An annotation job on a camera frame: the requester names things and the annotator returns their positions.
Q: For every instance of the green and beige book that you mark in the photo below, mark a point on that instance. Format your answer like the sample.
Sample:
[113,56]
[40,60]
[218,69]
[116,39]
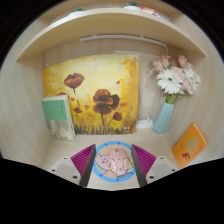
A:
[56,113]

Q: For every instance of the wooden shelf board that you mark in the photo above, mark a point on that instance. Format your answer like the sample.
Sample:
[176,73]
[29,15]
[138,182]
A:
[106,21]

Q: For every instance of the orange book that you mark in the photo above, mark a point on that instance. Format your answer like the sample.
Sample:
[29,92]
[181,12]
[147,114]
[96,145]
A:
[190,146]

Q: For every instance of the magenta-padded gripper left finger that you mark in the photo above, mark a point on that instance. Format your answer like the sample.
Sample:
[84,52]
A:
[81,160]

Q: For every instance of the small potted green plant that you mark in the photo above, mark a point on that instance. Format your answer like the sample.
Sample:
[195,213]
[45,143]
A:
[132,4]
[78,10]

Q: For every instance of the pink and white flower bouquet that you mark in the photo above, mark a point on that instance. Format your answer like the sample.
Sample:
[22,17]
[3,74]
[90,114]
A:
[171,80]

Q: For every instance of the yellow poppy flower painting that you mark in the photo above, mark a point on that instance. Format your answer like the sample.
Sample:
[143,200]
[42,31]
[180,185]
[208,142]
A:
[96,76]

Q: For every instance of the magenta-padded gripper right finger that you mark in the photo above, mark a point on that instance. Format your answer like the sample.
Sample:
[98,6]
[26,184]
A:
[145,160]

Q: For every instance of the white power strip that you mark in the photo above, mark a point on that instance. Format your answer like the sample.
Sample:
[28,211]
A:
[144,125]

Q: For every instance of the round blue-rimmed cartoon mouse pad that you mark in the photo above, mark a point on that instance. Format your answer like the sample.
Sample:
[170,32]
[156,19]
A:
[103,161]

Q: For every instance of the pale teal faceted vase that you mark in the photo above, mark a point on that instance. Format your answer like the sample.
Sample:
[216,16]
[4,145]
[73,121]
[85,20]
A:
[163,120]

